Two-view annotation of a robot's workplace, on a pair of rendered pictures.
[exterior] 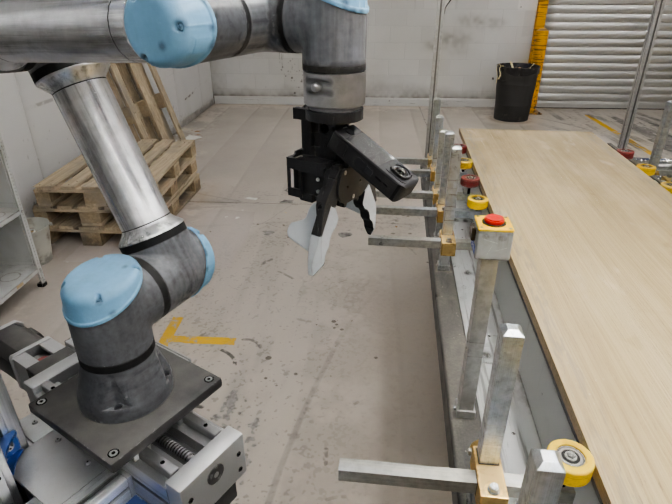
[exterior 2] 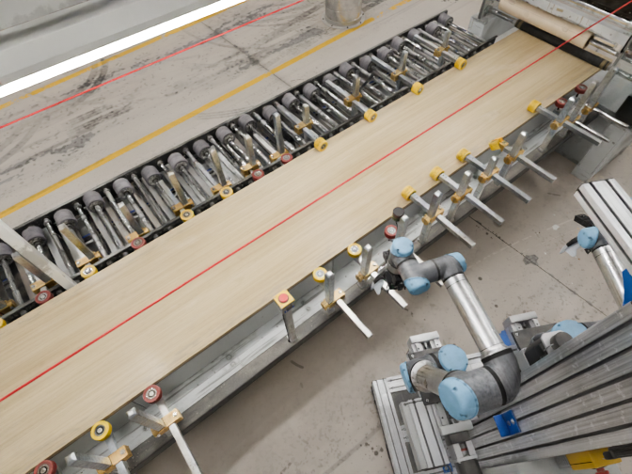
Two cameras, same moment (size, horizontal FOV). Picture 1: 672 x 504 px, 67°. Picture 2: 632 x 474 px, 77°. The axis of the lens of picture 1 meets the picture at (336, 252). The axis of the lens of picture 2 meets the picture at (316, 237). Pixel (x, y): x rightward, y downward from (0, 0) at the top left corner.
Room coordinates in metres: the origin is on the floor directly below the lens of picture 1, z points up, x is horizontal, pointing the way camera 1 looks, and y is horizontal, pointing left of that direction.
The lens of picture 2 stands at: (1.33, 0.33, 2.82)
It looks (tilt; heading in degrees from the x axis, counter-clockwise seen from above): 57 degrees down; 228
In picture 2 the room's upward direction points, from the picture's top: 3 degrees counter-clockwise
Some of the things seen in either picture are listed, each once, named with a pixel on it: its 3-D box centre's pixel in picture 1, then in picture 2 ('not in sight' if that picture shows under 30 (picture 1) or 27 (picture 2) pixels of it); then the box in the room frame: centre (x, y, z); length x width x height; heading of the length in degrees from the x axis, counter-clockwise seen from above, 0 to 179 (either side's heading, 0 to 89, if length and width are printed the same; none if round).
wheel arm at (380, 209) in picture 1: (425, 212); (123, 471); (1.90, -0.36, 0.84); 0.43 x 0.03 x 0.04; 84
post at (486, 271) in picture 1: (475, 338); (289, 323); (0.96, -0.32, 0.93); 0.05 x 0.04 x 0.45; 174
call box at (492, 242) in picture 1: (491, 239); (284, 302); (0.95, -0.32, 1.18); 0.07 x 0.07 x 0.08; 84
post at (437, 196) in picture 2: not in sight; (429, 218); (-0.05, -0.21, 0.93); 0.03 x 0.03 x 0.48; 84
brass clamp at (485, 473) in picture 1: (487, 475); (332, 299); (0.67, -0.29, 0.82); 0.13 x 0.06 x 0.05; 174
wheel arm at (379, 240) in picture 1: (428, 243); (176, 433); (1.66, -0.33, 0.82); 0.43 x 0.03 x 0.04; 84
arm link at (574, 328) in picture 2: not in sight; (567, 338); (0.24, 0.63, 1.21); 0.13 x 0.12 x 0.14; 140
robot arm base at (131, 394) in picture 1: (121, 367); not in sight; (0.66, 0.35, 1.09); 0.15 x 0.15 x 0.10
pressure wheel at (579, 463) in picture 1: (564, 475); (320, 277); (0.64, -0.42, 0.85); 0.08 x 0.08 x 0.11
